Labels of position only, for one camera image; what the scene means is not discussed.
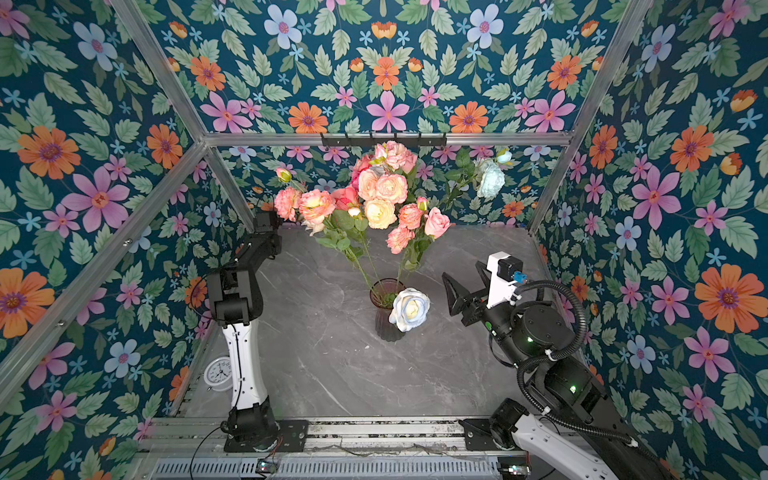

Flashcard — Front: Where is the pink peony spray stem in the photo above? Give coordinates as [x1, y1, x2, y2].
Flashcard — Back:
[273, 167, 375, 289]

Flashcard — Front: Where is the large white rose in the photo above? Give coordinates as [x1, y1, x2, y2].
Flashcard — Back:
[389, 288, 431, 333]

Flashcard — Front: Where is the purple ribbed glass vase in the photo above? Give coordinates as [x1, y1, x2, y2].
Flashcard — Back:
[369, 278, 405, 342]

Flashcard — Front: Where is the small pink rose stem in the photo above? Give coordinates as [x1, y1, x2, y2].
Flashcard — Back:
[413, 207, 452, 269]

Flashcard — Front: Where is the cream pink large rose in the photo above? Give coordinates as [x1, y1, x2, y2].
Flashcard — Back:
[358, 169, 380, 201]

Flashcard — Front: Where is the coral pink rose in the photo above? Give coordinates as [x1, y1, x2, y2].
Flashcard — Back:
[351, 154, 372, 183]

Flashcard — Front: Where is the cream peony bunch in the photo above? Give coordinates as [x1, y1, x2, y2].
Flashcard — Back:
[347, 199, 397, 230]

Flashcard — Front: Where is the white flower spray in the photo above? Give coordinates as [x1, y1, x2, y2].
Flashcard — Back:
[438, 147, 513, 211]

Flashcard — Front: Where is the large pink peony bunch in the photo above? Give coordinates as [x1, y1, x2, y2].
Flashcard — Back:
[371, 141, 418, 205]

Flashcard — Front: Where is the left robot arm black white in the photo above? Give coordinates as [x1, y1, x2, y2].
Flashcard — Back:
[206, 211, 282, 451]

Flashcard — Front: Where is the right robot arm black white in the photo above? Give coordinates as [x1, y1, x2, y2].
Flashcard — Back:
[442, 252, 673, 479]

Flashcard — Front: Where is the small white dial clock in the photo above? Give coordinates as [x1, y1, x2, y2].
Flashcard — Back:
[203, 357, 233, 392]

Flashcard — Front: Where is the metal hook rail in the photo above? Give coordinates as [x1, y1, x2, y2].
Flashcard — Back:
[320, 133, 448, 149]

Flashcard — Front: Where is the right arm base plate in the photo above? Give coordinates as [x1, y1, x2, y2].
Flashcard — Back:
[459, 398, 547, 452]

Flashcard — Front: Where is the white vented cable duct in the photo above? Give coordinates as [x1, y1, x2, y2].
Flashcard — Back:
[149, 457, 501, 479]

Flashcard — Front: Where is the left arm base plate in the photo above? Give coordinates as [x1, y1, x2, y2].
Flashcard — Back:
[221, 420, 309, 453]

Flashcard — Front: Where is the aluminium front rail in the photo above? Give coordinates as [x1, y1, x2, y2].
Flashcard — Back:
[143, 415, 631, 458]

